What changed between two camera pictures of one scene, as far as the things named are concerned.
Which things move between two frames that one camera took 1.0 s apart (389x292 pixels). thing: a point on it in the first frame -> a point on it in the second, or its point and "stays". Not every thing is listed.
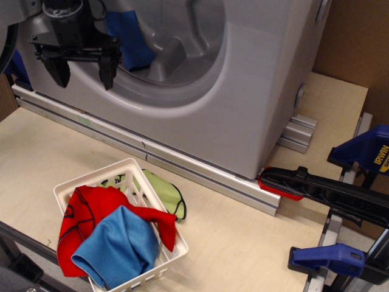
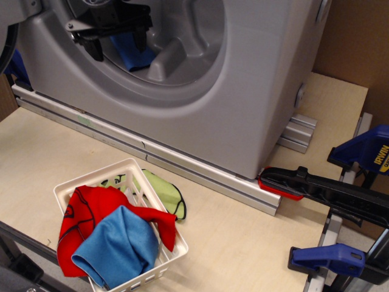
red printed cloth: [86, 208] stays
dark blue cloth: [135, 50] stays
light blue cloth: [120, 250] stays
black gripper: [70, 38] -> [120, 17]
